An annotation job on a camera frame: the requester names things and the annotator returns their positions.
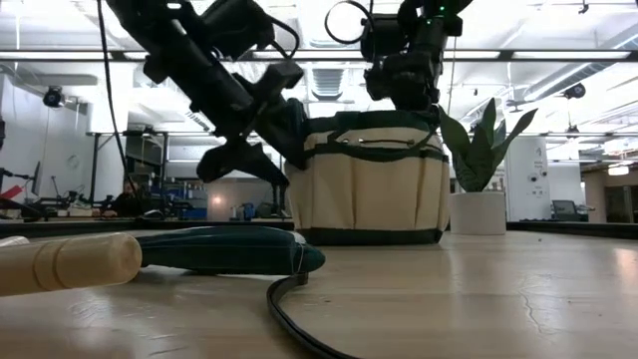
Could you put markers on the green snake plant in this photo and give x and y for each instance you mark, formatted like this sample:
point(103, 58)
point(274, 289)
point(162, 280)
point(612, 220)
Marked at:
point(478, 159)

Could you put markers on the black metal rack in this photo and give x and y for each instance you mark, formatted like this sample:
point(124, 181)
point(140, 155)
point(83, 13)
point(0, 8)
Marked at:
point(94, 164)

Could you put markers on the small monitor on arm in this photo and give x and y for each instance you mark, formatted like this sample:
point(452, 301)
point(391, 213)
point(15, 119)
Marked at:
point(37, 179)

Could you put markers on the blue storage shelf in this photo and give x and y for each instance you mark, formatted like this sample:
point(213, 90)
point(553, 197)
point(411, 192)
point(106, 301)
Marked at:
point(192, 212)

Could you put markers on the black office chair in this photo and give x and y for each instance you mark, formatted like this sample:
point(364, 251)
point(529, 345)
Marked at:
point(564, 208)

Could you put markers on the cream green gardening tool bag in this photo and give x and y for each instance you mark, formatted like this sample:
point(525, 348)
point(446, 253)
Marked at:
point(369, 199)

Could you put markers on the black aluminium table frame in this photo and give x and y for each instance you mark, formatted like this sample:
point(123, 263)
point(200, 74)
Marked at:
point(573, 229)

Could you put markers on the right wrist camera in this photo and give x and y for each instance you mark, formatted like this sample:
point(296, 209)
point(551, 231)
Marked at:
point(379, 37)

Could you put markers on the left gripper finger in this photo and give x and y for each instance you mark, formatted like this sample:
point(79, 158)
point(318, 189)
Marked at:
point(234, 159)
point(294, 134)

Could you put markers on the person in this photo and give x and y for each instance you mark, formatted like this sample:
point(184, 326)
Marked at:
point(127, 204)

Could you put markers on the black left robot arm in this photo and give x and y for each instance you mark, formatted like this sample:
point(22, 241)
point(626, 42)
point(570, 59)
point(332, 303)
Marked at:
point(184, 55)

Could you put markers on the white plant pot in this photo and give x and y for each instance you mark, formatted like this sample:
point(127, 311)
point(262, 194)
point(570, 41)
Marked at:
point(478, 214)

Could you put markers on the small white object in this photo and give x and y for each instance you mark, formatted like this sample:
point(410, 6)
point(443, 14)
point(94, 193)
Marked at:
point(12, 241)

